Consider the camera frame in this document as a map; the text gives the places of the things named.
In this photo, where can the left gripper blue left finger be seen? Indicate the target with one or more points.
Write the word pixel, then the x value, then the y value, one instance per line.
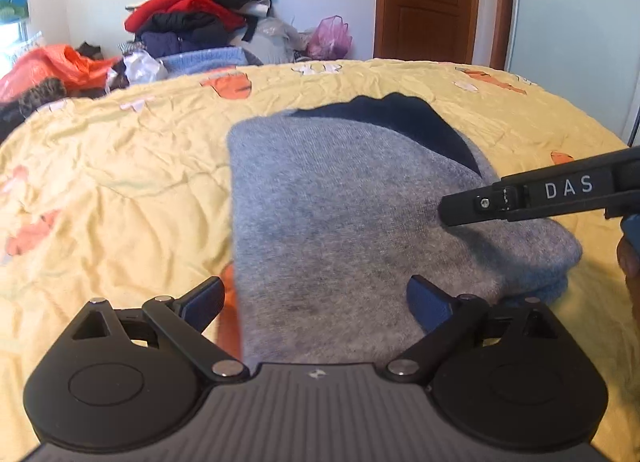
pixel 191 313

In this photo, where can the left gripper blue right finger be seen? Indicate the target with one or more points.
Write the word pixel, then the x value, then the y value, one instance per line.
pixel 433 308

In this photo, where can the grey navy knit sweater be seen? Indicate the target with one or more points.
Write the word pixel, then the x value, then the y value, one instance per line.
pixel 334 209

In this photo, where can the person's right hand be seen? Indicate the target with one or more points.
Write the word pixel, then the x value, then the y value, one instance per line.
pixel 628 260

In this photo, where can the yellow carrot print bedsheet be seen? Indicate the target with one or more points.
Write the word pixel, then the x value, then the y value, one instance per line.
pixel 127 196

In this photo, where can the light blue quilted blanket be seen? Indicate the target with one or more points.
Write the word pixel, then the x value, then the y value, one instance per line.
pixel 201 61

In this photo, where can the white crumpled plastic bag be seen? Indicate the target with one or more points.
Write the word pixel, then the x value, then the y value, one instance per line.
pixel 134 69

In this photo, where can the brown wooden door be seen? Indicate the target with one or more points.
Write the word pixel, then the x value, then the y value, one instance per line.
pixel 460 31

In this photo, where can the leopard print garment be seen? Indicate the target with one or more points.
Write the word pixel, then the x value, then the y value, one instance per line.
pixel 29 101

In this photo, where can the dark navy jacket on pile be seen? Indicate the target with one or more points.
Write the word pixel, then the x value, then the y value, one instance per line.
pixel 173 33

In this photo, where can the grey bundle under pile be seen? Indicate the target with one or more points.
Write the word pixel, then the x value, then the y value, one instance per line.
pixel 272 42

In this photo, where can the orange plastic bag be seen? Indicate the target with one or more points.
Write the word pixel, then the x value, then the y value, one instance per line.
pixel 74 70

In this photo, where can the pink plastic bag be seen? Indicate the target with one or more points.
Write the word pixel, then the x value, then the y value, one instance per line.
pixel 330 41

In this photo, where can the red garment on pile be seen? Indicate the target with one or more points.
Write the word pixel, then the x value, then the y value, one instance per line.
pixel 182 4

